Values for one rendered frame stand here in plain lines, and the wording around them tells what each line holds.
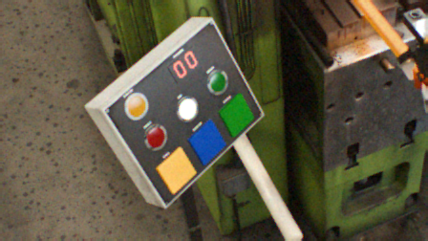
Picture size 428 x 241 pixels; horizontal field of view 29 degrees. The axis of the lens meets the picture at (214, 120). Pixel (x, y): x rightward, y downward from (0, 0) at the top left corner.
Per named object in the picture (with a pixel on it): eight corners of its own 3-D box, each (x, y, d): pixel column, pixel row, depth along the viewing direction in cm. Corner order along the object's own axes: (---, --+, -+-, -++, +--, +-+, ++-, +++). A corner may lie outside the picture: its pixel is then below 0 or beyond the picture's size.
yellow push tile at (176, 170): (197, 173, 185) (181, 147, 182) (174, 195, 182) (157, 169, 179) (193, 171, 187) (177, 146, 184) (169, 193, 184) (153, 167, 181)
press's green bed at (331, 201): (419, 210, 287) (434, 127, 250) (323, 251, 280) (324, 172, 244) (343, 101, 320) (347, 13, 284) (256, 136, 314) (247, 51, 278)
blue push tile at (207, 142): (227, 145, 190) (212, 119, 186) (204, 165, 187) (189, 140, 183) (222, 144, 191) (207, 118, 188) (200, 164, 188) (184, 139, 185)
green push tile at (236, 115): (255, 117, 194) (241, 92, 191) (234, 138, 191) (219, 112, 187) (250, 117, 195) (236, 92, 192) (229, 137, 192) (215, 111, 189)
